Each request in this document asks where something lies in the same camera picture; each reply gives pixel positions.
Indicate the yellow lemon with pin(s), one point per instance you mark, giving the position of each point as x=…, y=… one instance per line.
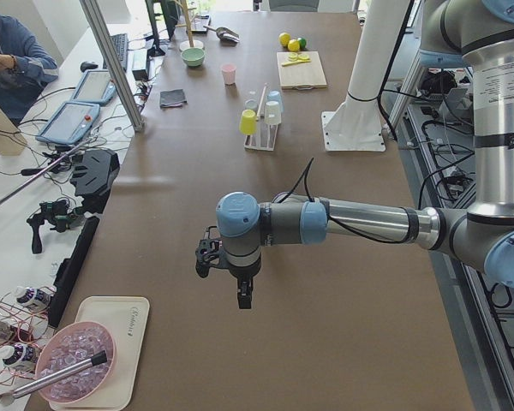
x=284, y=38
x=293, y=45

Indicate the pink bowl of ice cubes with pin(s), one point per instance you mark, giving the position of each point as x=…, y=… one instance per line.
x=71, y=345

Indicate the wooden stand with round base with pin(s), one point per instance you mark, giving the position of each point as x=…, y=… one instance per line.
x=183, y=35

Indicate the grey folded cloth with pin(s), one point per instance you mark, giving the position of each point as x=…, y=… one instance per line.
x=172, y=98

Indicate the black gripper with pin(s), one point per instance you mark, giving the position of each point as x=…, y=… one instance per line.
x=242, y=276

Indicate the black keyboard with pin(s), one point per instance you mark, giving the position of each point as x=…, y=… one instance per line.
x=120, y=44

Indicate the light blue cup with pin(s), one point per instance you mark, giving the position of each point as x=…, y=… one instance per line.
x=275, y=95

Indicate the white wire cup rack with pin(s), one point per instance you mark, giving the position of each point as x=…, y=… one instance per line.
x=264, y=138

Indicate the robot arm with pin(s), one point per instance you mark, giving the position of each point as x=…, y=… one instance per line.
x=478, y=34

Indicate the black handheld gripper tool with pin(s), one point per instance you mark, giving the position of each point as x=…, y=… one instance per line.
x=58, y=214

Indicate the white cup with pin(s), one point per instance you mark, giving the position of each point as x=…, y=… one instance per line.
x=272, y=115

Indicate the pink cup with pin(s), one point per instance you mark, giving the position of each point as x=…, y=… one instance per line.
x=228, y=71

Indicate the yellow cup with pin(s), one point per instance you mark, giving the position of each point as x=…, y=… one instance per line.
x=248, y=122

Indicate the wooden cutting board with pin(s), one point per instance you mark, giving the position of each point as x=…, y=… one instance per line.
x=301, y=76

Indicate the black flat bar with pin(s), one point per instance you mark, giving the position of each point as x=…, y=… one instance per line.
x=69, y=271

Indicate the small white bottle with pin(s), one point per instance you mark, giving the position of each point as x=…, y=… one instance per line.
x=34, y=299
x=0, y=329
x=20, y=356

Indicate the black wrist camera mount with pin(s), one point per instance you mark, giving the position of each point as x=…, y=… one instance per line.
x=210, y=253

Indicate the person in blue shirt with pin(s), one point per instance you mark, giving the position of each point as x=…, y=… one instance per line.
x=26, y=69

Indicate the black computer mouse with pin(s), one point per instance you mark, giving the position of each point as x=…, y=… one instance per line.
x=87, y=65

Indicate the green bowl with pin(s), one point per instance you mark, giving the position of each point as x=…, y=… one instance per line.
x=193, y=57

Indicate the blue teach pendant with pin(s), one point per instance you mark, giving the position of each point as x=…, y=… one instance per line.
x=70, y=123
x=95, y=87

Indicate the shiny metal scoop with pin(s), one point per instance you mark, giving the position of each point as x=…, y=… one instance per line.
x=225, y=34

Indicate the black angular device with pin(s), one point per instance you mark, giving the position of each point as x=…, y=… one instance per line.
x=93, y=176

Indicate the grey cup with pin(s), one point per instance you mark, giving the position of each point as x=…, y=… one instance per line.
x=251, y=104

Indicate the aluminium frame post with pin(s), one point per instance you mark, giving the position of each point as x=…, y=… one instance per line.
x=97, y=23

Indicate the metal tube tool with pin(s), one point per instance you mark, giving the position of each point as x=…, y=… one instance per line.
x=38, y=384

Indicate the yellow plastic knife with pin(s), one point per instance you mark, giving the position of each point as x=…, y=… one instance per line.
x=294, y=62

